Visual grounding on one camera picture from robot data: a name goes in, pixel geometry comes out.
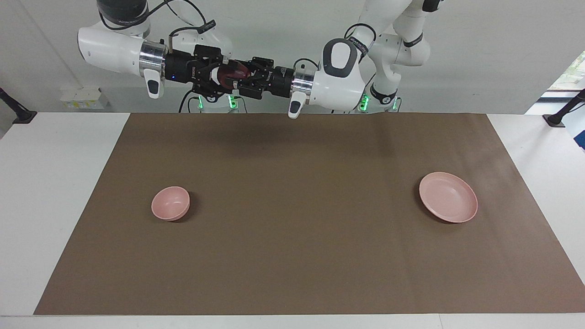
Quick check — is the dark red apple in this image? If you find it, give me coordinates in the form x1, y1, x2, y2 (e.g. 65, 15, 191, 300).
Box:
218, 62, 251, 89

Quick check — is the pink bowl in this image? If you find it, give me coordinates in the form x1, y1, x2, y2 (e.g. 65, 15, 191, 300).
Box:
151, 186, 191, 222

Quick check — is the pink plate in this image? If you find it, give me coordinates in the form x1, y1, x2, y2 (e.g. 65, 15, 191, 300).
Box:
419, 172, 479, 223

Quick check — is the brown table mat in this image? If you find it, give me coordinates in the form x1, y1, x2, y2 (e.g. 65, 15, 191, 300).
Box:
34, 113, 585, 316

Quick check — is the window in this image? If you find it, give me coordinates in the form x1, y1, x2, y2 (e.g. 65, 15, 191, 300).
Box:
546, 53, 585, 92

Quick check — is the black right base cable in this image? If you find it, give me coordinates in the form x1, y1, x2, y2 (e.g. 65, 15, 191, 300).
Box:
178, 90, 202, 113

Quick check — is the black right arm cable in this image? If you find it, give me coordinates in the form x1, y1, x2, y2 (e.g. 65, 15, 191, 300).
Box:
149, 0, 216, 39

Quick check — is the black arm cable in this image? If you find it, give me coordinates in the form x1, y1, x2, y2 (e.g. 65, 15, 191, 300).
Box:
292, 23, 378, 70
149, 0, 216, 39

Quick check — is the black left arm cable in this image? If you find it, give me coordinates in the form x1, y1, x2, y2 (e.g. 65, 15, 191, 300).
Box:
292, 23, 378, 70

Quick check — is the white wall outlet box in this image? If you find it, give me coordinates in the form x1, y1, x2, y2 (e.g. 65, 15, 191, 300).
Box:
60, 88, 110, 110

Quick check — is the black camera stand clamp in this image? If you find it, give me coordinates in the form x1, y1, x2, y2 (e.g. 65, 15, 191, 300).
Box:
0, 88, 37, 124
543, 89, 585, 127

